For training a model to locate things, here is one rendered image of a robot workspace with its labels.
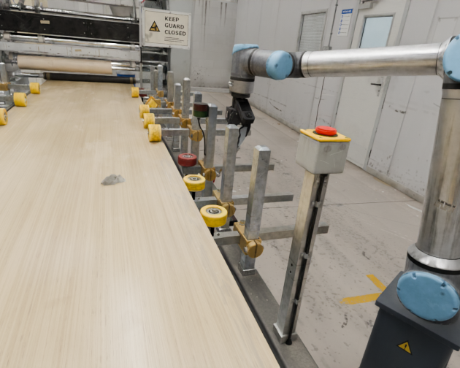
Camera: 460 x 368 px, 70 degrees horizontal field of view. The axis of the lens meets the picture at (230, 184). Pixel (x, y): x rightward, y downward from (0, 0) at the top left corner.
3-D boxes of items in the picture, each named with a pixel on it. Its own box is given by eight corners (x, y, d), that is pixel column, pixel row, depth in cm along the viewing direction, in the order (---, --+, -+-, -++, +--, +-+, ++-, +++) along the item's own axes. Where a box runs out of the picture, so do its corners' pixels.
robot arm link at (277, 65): (299, 52, 112) (269, 49, 119) (280, 50, 104) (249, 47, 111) (293, 80, 116) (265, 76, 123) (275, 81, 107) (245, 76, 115)
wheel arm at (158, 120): (233, 123, 198) (233, 117, 196) (234, 124, 195) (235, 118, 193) (147, 122, 181) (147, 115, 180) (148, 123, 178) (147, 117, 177)
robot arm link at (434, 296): (463, 304, 98) (528, 26, 75) (453, 337, 85) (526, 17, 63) (407, 284, 107) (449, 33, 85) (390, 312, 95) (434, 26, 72)
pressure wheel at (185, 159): (193, 176, 150) (194, 151, 146) (197, 182, 144) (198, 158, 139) (175, 177, 148) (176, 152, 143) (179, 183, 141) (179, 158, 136)
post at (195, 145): (195, 185, 174) (200, 90, 155) (197, 188, 171) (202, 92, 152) (188, 185, 172) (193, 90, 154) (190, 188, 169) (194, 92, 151)
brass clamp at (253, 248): (247, 234, 111) (249, 220, 109) (263, 257, 100) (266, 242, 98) (230, 235, 109) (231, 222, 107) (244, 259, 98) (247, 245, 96)
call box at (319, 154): (322, 164, 70) (330, 128, 67) (342, 177, 64) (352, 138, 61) (293, 165, 68) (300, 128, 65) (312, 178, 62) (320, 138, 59)
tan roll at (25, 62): (163, 77, 351) (163, 64, 347) (166, 77, 341) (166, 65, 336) (7, 67, 304) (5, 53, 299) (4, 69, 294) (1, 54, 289)
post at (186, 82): (185, 163, 194) (189, 77, 175) (187, 165, 191) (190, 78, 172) (179, 163, 193) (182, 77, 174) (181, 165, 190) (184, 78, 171)
